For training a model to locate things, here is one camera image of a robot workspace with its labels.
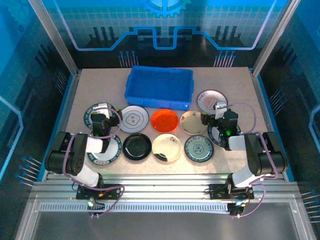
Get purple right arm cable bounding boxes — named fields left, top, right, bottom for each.
left=226, top=101, right=280, bottom=219

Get black glossy plate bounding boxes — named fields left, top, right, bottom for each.
left=122, top=132, right=153, bottom=161

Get slotted grey cable duct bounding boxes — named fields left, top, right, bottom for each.
left=39, top=202, right=230, bottom=214

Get white plate green cloud outline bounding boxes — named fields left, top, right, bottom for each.
left=119, top=105, right=150, bottom=134

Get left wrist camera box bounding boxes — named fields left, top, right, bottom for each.
left=95, top=103, right=111, bottom=119

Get aluminium table side rail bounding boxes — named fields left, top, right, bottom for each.
left=44, top=69, right=82, bottom=177
left=249, top=67, right=288, bottom=181

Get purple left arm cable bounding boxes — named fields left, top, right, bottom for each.
left=61, top=107, right=126, bottom=219

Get white plate green lettered rim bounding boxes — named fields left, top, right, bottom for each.
left=86, top=134, right=123, bottom=166
left=84, top=102, right=123, bottom=131
left=207, top=121, right=242, bottom=149

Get cream plate black flower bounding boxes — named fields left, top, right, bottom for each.
left=151, top=133, right=183, bottom=163

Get blue plastic bin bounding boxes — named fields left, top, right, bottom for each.
left=124, top=65, right=195, bottom=111

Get aluminium frame rail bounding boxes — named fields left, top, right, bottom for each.
left=29, top=173, right=302, bottom=204

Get white plate orange sun pattern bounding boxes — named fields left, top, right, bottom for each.
left=196, top=89, right=229, bottom=115

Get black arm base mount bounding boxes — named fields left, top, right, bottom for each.
left=75, top=183, right=121, bottom=201
left=208, top=183, right=255, bottom=201

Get orange translucent plate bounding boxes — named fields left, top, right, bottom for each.
left=150, top=108, right=180, bottom=134

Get blue green patterned plate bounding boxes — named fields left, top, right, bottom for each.
left=184, top=135, right=215, bottom=162

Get grey metal panel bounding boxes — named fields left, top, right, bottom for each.
left=31, top=211, right=301, bottom=240

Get cream plate small flowers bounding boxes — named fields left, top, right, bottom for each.
left=179, top=110, right=208, bottom=136

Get aluminium frame post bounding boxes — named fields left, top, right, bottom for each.
left=251, top=0, right=301, bottom=76
left=27, top=0, right=80, bottom=76

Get small black adapter board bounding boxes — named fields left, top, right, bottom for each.
left=86, top=199, right=106, bottom=219
left=227, top=201, right=247, bottom=218

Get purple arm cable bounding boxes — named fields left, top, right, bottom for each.
left=61, top=107, right=126, bottom=219
left=226, top=101, right=280, bottom=219

